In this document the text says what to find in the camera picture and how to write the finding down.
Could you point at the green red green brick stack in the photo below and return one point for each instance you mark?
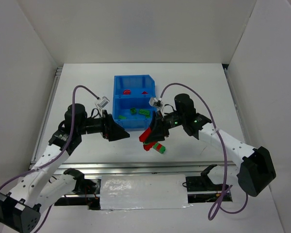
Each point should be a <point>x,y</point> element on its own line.
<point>159,148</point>

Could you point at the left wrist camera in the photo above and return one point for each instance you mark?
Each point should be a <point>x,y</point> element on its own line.
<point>102,102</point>

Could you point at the blue near bin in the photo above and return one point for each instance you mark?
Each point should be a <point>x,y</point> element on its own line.
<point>122,105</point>

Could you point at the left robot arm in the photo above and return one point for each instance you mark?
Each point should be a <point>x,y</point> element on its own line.
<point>22,206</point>

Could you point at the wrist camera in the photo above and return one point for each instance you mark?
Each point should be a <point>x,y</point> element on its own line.
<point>157,103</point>
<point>102,102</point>

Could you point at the green sloped 2x2 brick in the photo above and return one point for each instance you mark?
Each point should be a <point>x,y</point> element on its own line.
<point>133,111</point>

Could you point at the green 2x4 plate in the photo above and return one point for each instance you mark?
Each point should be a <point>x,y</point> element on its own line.
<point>144,112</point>

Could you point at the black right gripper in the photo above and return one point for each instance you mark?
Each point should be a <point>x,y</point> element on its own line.
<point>162,126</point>

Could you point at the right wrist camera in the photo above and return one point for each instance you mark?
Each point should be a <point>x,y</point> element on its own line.
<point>157,103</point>

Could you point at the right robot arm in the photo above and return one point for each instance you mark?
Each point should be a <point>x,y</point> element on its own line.
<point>254,167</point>

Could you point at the blue bin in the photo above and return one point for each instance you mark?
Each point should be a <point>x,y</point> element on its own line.
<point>122,105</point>
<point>136,83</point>

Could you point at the blue far bin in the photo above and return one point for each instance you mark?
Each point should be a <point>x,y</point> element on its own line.
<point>136,83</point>

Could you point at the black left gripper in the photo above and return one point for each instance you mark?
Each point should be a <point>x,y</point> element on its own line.
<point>106,127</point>

